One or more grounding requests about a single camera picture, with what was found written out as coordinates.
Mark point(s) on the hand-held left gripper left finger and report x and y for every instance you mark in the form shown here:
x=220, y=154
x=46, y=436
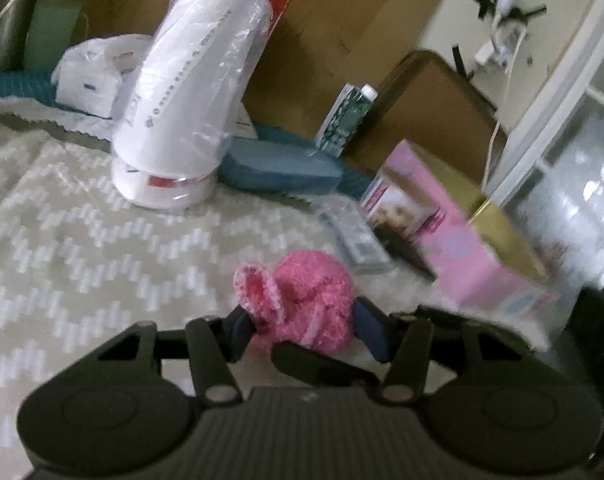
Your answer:
x=239, y=332

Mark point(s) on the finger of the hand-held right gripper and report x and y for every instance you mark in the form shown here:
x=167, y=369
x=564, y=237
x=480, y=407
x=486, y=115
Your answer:
x=599, y=310

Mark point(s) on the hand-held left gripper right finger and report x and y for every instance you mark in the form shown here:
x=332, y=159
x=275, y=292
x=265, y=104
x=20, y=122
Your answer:
x=374, y=330

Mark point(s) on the pink fuzzy cloth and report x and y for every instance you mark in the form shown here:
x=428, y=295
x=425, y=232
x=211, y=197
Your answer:
x=307, y=285

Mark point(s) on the clear plastic blister pack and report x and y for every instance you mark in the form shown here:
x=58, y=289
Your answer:
x=357, y=240

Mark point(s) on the pink cardboard box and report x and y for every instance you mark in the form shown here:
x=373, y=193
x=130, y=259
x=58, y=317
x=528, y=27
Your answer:
x=472, y=260

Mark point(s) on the blue glasses case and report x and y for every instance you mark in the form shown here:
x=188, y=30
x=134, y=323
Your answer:
x=282, y=165

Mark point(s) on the black slim object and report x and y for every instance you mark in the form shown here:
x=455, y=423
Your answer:
x=407, y=252

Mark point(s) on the round white snack can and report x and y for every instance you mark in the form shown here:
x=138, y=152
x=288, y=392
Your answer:
x=387, y=205

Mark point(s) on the beige zigzag tablecloth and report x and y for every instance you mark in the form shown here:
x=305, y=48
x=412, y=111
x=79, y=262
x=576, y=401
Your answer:
x=81, y=235

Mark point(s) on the white framed frosted window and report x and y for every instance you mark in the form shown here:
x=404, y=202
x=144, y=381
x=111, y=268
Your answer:
x=547, y=110

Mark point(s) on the green patterned drink carton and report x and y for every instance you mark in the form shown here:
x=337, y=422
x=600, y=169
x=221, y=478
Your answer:
x=344, y=120

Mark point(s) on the brown tray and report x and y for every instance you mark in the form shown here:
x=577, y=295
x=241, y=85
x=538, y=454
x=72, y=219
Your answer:
x=432, y=110

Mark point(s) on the bagged stack of paper cups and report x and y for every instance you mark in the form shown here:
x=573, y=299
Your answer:
x=181, y=110

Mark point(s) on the white power strip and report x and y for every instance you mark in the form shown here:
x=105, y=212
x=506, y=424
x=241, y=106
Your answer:
x=492, y=50

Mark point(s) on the white tissue pack in bag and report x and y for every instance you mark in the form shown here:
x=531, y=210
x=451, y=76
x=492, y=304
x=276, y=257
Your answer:
x=86, y=80

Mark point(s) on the wooden board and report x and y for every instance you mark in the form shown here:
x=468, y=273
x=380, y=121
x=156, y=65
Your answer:
x=332, y=20

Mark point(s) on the red snack box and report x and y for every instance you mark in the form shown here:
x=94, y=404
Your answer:
x=277, y=5

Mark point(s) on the green plastic cup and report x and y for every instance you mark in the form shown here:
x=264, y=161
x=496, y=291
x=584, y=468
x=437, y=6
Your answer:
x=49, y=35

